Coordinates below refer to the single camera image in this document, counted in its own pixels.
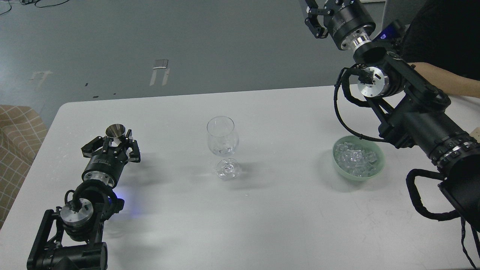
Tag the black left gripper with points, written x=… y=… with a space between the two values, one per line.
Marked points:
x=105 y=163

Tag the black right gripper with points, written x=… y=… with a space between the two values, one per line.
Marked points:
x=342 y=18

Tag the green bowl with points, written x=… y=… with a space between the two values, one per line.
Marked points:
x=365 y=143

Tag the seated person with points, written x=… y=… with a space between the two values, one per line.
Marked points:
x=442 y=42

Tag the checkered beige chair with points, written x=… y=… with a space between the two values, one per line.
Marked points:
x=22 y=132

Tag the beige perforated block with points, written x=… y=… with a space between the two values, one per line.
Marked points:
x=476 y=134

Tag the steel double jigger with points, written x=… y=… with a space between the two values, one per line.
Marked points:
x=116 y=133

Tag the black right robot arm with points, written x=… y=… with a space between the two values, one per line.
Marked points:
x=410 y=109

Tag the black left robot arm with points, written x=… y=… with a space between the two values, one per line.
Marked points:
x=70 y=237

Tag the grey office chair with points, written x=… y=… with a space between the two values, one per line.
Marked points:
x=402 y=10

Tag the clear wine glass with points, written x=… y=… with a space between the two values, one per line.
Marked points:
x=223 y=141

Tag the clear ice cubes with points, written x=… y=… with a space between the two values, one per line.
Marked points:
x=356 y=160

